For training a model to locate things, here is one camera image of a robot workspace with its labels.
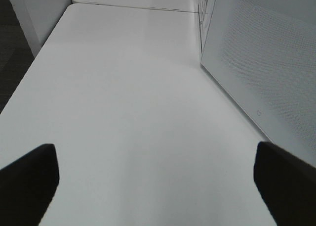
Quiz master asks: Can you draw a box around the white microwave oven body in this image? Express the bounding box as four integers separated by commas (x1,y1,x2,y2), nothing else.
198,0,215,52

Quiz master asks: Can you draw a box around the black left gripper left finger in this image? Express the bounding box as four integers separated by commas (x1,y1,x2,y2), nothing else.
0,143,60,226

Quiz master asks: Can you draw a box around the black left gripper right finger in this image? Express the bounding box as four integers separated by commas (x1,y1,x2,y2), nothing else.
253,141,316,226

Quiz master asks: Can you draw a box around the white microwave door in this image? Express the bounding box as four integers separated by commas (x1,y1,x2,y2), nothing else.
199,0,316,150

